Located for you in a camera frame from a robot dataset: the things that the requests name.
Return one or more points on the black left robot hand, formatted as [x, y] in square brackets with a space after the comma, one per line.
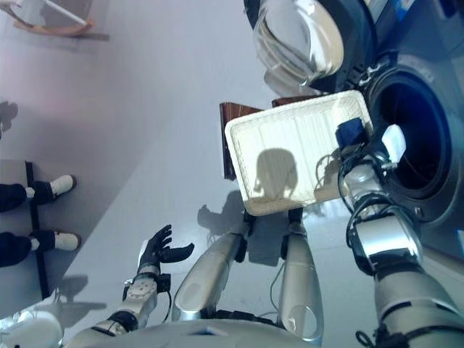
[156, 250]

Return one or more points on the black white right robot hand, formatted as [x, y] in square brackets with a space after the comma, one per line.
[393, 145]

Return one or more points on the blue cloth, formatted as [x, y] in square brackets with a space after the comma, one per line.
[349, 132]

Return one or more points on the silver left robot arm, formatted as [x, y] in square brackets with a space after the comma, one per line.
[143, 290]

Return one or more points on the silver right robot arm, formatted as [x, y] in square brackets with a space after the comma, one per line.
[391, 239]

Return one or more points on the grey front-load washing machine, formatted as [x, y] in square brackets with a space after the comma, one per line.
[435, 43]

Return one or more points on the silver left robot leg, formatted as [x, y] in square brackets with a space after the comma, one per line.
[203, 279]

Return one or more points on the silver robot leg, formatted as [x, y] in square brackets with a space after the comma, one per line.
[299, 282]
[203, 279]

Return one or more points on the silver robot torso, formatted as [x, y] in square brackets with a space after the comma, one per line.
[203, 337]

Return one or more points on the white wicker basket tray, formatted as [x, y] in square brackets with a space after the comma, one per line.
[282, 137]

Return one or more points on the seated person dark trousers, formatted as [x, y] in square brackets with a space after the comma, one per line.
[61, 183]

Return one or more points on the black floor strip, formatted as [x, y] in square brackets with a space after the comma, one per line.
[36, 232]

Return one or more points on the round glass washer door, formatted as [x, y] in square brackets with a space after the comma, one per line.
[301, 40]

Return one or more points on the silver right robot leg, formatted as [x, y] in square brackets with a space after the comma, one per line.
[299, 282]

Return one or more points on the white rounded device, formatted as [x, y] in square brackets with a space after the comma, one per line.
[25, 326]

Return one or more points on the brown stool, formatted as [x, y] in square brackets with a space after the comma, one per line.
[226, 116]

